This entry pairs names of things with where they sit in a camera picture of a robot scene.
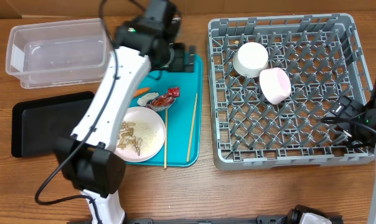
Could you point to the left wooden chopstick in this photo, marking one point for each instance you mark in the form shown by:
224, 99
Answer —
166, 135

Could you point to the red foil wrapper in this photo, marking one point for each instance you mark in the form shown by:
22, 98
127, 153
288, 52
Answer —
164, 102

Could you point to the white plate with food scraps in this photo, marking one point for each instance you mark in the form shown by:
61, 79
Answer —
141, 136

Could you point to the white wrapper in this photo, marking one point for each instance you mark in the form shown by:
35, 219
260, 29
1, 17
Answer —
147, 98

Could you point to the right wooden chopstick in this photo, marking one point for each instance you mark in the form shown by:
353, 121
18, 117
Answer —
192, 128

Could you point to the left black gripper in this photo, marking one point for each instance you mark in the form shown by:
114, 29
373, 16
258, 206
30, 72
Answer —
178, 65

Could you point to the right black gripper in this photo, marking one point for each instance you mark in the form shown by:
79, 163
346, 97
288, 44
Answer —
350, 112

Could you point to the black plastic tray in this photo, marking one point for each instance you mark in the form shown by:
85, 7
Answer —
37, 124

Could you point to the teal serving tray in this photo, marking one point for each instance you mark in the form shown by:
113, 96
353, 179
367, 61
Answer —
179, 114

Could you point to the white bowl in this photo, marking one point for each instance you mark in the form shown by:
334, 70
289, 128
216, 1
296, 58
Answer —
250, 59

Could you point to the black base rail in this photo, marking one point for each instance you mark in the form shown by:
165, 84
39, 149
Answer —
262, 219

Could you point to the orange carrot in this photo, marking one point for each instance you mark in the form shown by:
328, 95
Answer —
141, 91

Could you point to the clear plastic bin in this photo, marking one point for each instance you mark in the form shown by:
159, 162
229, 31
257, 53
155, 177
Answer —
58, 53

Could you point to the grey dishwasher rack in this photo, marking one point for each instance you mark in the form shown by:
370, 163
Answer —
323, 57

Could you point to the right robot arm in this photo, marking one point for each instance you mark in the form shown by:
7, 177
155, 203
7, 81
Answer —
359, 123

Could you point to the wooden chopstick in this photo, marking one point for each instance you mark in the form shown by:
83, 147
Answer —
166, 135
192, 128

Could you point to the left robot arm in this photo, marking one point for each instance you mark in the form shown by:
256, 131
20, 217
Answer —
87, 158

